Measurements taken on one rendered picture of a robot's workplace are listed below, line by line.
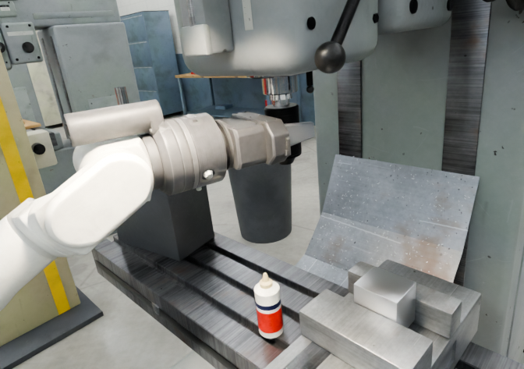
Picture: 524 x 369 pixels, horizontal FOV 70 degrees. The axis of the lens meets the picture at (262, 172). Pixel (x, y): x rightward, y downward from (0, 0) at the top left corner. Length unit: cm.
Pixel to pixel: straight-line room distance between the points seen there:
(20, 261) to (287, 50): 33
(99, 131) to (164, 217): 45
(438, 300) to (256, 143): 31
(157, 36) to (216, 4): 740
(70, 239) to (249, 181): 209
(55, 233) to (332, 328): 32
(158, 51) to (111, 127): 739
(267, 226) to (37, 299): 139
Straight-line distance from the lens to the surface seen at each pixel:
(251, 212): 256
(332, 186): 94
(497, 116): 79
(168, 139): 42
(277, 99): 50
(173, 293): 78
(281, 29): 39
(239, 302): 72
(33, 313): 241
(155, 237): 90
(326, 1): 43
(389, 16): 54
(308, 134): 51
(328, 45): 37
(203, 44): 41
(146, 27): 772
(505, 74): 78
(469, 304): 63
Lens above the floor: 135
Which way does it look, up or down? 20 degrees down
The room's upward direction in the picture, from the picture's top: 6 degrees counter-clockwise
